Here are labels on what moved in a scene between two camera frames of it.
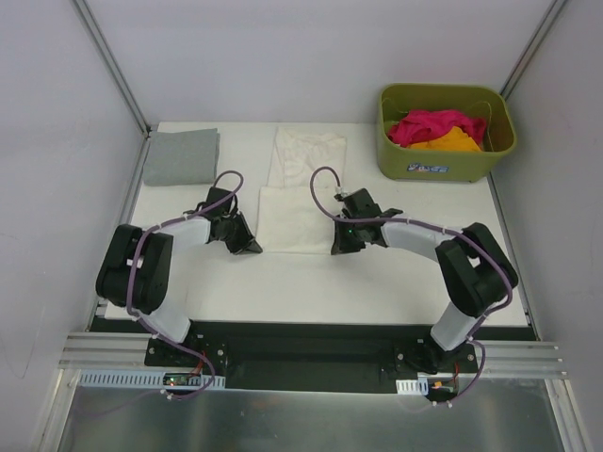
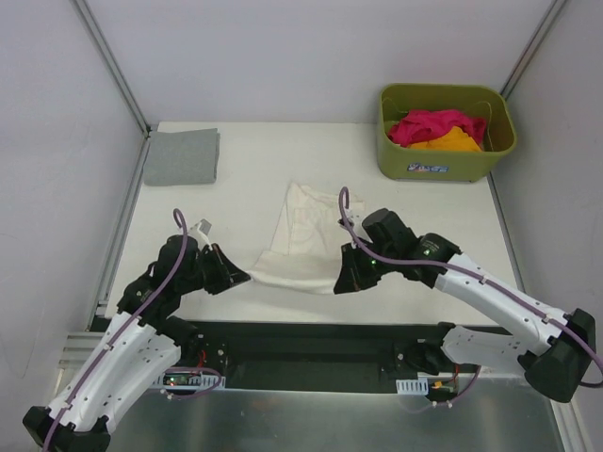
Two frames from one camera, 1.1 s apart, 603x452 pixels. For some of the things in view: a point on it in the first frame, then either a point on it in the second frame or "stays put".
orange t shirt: (454, 140) stays put
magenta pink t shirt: (423, 125) stays put
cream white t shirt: (287, 223) → (306, 248)
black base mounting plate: (361, 357) stays put
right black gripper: (344, 234) → (356, 266)
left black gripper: (238, 231) → (213, 268)
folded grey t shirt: (187, 157) stays put
